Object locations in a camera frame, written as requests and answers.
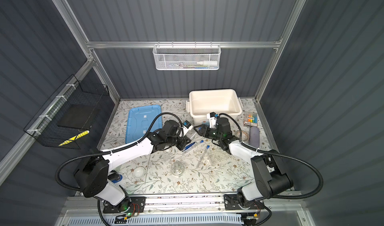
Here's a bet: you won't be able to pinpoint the clear test tube rack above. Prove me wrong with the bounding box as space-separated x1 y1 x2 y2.
207 149 230 167

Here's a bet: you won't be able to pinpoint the grey eyeglass case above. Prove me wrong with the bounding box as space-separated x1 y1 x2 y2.
249 127 260 148

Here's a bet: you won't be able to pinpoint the blue black small device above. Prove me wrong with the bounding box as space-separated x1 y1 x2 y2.
108 173 123 184

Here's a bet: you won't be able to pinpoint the blue plastic bin lid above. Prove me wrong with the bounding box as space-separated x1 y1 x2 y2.
125 105 162 144

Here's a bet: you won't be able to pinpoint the black wire wall basket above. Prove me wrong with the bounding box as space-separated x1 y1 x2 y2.
24 75 110 149

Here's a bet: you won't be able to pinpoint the white bottle in basket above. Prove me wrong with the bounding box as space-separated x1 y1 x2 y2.
197 61 219 67

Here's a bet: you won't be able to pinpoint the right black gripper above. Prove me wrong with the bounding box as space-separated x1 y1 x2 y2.
194 124 224 142

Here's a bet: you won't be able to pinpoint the yellow black striped item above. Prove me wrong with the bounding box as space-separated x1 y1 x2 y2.
59 130 90 147

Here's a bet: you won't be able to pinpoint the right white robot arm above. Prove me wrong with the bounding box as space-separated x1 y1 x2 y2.
194 117 294 209

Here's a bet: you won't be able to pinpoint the clear tape roll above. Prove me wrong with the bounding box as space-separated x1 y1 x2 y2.
235 130 250 142

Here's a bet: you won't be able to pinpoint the white round dish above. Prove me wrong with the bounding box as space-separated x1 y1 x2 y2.
133 167 146 178

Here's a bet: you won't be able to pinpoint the blue capped test tube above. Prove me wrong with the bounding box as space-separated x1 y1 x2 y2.
197 145 210 168
190 140 204 149

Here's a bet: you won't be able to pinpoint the blue plastic tweezers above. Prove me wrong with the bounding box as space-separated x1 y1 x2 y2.
182 142 197 153

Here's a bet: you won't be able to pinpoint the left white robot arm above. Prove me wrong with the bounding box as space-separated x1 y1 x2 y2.
74 120 193 206

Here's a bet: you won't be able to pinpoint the colourful marker pack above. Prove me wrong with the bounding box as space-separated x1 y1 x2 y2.
243 112 258 127

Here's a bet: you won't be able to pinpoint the white plastic storage bin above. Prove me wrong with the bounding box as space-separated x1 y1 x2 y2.
186 89 243 126

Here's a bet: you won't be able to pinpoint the black pad in basket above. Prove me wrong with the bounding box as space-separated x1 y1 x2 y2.
57 105 100 130

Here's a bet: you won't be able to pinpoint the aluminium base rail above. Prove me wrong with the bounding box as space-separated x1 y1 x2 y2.
101 192 265 216

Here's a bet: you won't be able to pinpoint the white wire mesh basket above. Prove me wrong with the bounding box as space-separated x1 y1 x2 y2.
153 46 222 71

